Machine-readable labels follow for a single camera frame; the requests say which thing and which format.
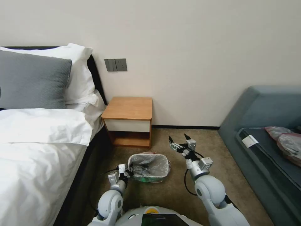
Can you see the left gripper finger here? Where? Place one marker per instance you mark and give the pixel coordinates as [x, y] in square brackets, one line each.
[128, 168]
[128, 175]

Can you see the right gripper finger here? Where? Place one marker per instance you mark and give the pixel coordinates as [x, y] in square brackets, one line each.
[174, 144]
[187, 137]

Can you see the small clear trash can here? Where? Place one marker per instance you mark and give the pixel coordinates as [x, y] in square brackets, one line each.
[150, 180]

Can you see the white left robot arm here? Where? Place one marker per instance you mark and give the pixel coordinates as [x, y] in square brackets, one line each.
[108, 202]

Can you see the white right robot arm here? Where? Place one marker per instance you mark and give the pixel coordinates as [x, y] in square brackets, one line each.
[211, 188]

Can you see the black baseboard strip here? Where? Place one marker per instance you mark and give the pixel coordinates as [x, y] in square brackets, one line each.
[185, 127]

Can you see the grey plastic bin liner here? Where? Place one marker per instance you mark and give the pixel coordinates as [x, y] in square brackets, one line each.
[152, 164]

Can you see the dark bed base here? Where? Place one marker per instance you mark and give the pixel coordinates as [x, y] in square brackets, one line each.
[82, 176]

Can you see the white robot front shell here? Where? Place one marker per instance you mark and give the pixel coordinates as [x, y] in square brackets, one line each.
[155, 216]

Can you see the wooden nightstand with white drawer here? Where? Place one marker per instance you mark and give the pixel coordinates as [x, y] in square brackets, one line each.
[128, 110]

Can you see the white cushion tag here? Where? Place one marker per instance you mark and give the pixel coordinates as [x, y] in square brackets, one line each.
[249, 141]

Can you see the flat white pillow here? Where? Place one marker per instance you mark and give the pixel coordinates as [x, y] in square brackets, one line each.
[90, 102]

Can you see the dark sofa seat cushion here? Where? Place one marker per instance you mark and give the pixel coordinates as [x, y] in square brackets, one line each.
[270, 169]

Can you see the white duvet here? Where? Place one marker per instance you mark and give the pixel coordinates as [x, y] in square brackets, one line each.
[37, 153]

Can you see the black bed headboard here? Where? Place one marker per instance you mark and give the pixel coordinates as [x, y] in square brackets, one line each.
[95, 70]

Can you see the large white pillow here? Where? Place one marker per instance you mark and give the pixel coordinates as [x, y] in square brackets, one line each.
[78, 75]

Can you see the grey textured pillow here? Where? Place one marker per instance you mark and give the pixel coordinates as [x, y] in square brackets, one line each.
[33, 81]

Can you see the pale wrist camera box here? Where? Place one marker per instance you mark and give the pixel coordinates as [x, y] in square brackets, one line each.
[191, 144]
[121, 168]

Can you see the teal sofa frame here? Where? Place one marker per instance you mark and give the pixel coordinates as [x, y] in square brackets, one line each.
[237, 117]

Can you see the grey wall switch panel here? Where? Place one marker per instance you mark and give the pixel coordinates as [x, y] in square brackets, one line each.
[116, 64]

